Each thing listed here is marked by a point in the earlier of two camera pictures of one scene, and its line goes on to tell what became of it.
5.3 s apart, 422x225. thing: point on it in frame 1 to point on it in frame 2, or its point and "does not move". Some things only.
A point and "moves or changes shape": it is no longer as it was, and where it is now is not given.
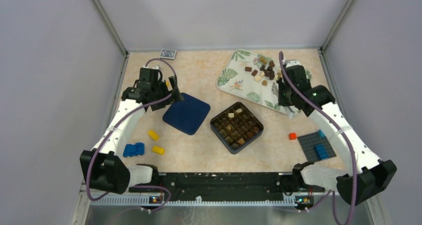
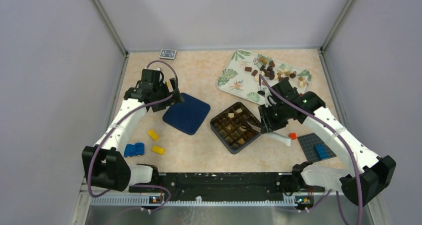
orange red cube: [292, 136] does not move
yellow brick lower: [158, 150] does not move
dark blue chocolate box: [236, 127] does not move
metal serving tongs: [289, 111] moves or changes shape
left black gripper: [176, 94] does not move
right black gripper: [281, 101] to [267, 125]
